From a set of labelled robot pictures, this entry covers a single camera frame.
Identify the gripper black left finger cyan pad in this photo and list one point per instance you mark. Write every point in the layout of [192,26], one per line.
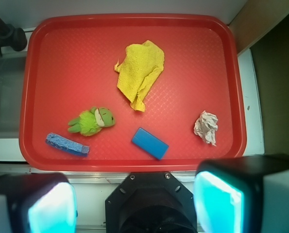
[37,203]

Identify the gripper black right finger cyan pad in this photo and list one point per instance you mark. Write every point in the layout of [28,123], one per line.
[248,194]

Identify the crumpled white paper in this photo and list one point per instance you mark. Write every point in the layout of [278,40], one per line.
[205,127]

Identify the blue sponge stick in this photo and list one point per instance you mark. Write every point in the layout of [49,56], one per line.
[67,145]

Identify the green plush toy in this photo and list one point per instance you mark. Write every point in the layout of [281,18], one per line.
[91,122]

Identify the blue rectangular block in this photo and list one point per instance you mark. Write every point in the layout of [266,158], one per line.
[150,144]

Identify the red plastic tray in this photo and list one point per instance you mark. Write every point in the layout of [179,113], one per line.
[70,69]

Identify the steel sink basin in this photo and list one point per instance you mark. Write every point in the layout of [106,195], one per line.
[12,68]

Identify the black faucet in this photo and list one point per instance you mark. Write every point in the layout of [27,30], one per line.
[12,37]

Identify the yellow cloth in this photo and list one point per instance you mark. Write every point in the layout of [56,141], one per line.
[141,67]

